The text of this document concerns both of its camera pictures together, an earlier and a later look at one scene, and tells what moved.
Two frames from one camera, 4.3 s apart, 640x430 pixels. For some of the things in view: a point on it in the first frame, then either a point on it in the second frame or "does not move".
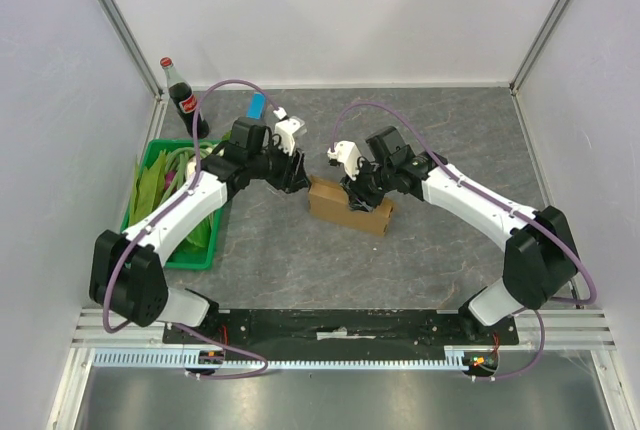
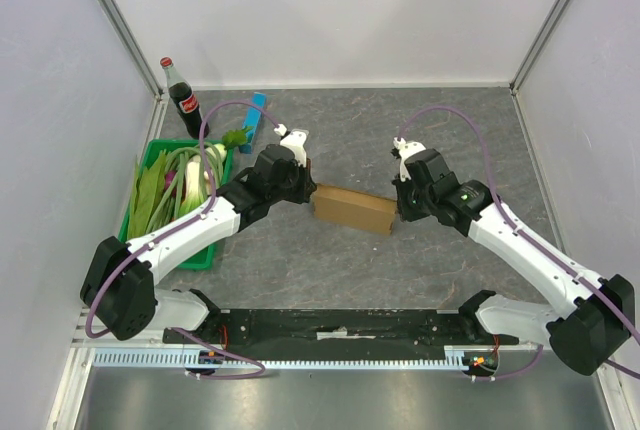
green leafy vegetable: [148, 188] does not move
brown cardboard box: [330, 201] does not move
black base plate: [345, 328] does not move
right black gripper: [360, 190] to [403, 200]
